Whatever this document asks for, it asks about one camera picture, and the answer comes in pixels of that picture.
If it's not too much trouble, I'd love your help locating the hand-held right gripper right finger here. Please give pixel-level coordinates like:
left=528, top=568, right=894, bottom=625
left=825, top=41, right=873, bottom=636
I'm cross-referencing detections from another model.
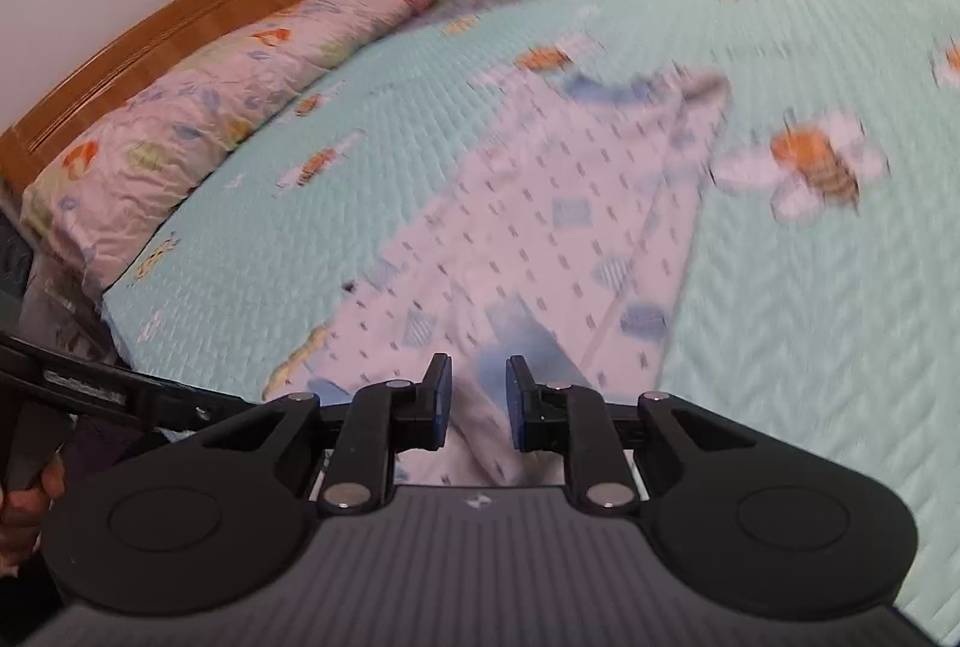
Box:
left=505, top=354, right=760, bottom=516

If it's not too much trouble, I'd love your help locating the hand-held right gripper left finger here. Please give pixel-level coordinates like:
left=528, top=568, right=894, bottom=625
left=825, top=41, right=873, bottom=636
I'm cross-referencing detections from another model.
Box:
left=197, top=353, right=455, bottom=516

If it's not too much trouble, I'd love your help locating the white star print shirt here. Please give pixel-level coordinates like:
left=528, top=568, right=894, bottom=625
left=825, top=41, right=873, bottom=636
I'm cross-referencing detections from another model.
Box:
left=265, top=64, right=734, bottom=492

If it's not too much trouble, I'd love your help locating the person's left hand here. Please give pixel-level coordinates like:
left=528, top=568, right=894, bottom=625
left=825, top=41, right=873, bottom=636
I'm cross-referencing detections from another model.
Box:
left=0, top=454, right=70, bottom=578

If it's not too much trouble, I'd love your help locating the floral pillow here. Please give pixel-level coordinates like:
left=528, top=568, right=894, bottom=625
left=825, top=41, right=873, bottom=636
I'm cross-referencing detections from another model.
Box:
left=19, top=0, right=419, bottom=290

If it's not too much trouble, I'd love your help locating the mint bee print bedspread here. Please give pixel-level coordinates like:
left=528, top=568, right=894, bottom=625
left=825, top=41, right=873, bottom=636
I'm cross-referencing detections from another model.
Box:
left=101, top=0, right=960, bottom=633

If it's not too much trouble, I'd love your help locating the wooden headboard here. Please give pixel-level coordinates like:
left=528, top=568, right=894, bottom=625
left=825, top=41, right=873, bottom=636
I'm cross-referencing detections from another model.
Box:
left=0, top=0, right=351, bottom=200

